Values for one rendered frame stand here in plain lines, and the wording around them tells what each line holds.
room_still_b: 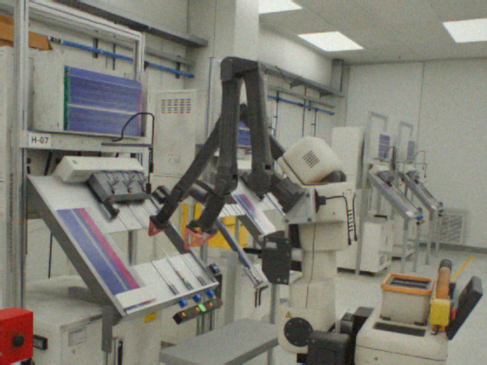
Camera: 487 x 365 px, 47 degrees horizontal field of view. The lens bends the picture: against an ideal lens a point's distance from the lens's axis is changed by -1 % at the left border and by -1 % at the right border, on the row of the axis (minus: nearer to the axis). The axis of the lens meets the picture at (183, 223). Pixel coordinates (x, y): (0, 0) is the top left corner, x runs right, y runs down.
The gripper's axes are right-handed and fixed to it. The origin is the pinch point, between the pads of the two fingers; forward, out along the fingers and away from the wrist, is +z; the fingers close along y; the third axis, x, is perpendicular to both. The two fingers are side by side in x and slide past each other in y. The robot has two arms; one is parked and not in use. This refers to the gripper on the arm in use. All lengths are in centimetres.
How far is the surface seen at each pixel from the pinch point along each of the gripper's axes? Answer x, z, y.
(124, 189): -22.4, -7.8, 3.3
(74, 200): -23.2, -2.1, 31.2
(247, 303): 29, 50, -115
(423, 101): -110, -86, -761
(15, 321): 20, 7, 87
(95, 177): -30.2, -8.3, 16.8
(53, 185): -31.9, -3.0, 37.1
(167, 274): 21.0, 2.7, 7.5
